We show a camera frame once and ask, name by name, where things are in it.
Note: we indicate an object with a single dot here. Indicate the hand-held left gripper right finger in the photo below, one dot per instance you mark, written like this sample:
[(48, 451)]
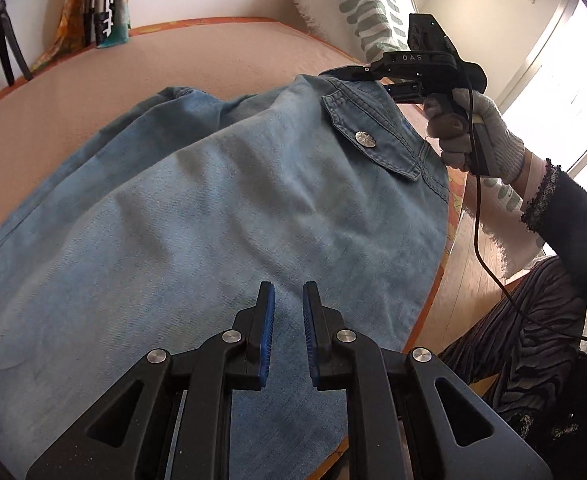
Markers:
[(310, 335)]

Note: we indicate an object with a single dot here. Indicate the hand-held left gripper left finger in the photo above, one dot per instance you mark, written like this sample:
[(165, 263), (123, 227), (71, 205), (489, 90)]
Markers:
[(267, 330)]

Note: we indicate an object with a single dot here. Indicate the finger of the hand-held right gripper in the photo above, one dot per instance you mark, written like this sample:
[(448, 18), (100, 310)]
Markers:
[(348, 72), (406, 92)]

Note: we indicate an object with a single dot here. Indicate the blue denim pants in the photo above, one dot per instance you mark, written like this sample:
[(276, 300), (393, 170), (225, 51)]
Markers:
[(213, 220)]

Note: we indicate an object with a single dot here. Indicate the person's right forearm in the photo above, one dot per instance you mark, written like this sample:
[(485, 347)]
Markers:
[(573, 220)]

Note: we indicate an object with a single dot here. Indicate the person's right hand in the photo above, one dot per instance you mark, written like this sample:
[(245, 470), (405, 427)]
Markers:
[(501, 135)]

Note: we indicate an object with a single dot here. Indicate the bright window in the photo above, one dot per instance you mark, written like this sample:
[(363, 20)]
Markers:
[(573, 75)]

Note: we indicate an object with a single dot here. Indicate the white fringed cloth green print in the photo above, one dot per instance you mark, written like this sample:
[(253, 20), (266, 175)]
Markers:
[(498, 220)]

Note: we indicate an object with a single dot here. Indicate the person's striped dark skirt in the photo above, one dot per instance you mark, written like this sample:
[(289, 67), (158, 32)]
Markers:
[(518, 360)]

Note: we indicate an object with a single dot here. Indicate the orange knotted scarf teal end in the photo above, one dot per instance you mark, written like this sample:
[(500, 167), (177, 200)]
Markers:
[(115, 15)]

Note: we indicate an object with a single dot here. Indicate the orange floral cloth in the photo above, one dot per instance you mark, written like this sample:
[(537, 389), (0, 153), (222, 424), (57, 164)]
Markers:
[(65, 20)]

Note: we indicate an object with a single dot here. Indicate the black tripod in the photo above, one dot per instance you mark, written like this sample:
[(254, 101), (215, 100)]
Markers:
[(0, 45)]

